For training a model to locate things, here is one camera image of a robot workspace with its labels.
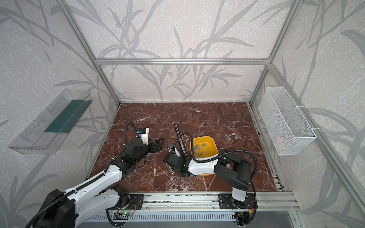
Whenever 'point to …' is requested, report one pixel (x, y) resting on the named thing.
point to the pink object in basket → (279, 143)
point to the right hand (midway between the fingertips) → (174, 152)
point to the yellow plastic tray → (205, 147)
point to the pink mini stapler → (170, 147)
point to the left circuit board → (126, 213)
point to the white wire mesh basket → (289, 130)
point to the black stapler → (180, 141)
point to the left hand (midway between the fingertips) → (160, 135)
